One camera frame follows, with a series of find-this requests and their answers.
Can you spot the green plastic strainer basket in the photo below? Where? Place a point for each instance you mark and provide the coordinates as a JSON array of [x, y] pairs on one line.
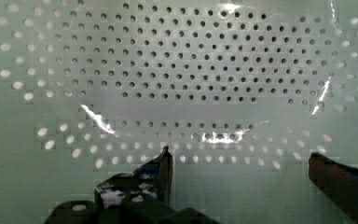
[[241, 92]]

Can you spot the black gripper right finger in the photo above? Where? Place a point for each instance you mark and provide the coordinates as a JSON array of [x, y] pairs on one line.
[[339, 182]]

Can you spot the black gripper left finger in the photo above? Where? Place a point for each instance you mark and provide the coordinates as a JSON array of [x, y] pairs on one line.
[[153, 178]]

